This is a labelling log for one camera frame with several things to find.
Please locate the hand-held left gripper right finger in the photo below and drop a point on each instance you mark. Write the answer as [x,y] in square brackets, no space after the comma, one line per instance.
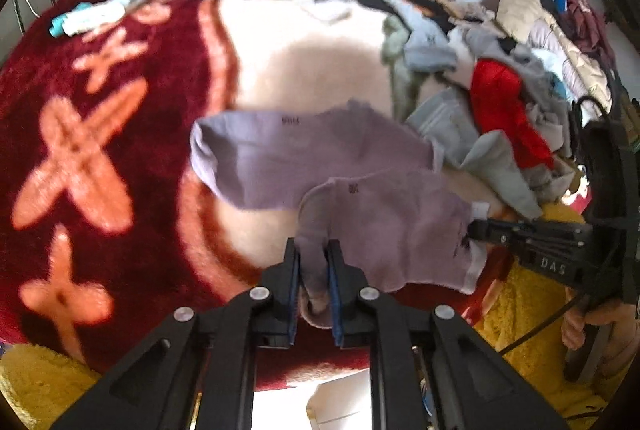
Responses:
[334,300]

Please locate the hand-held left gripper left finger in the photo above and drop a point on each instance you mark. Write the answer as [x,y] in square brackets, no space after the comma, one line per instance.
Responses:
[294,295]

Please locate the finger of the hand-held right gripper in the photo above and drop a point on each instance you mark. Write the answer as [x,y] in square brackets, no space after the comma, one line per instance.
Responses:
[525,231]
[550,251]

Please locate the lilac sock with white cuff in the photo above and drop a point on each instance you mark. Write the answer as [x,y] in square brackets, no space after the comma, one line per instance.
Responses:
[300,149]

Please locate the person's right hand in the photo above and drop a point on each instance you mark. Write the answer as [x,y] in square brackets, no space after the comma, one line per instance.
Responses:
[620,325]

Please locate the yellow fleece blanket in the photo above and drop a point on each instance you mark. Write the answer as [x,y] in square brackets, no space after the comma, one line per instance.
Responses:
[530,345]

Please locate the light grey garment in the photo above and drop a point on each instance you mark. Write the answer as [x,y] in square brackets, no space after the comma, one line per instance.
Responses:
[480,144]

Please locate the red garment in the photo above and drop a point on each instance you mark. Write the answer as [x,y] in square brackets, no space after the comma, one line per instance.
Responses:
[500,104]

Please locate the olive grey garment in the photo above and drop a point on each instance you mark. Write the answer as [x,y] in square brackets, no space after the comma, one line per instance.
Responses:
[400,59]

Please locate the beige padded jacket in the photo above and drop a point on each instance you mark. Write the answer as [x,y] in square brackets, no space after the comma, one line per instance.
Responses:
[525,12]

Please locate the red and cream printed blanket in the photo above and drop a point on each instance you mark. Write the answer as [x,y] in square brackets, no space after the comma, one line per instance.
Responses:
[125,74]

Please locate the white and teal folded garment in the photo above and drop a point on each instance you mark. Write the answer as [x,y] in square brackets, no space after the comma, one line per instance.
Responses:
[82,19]

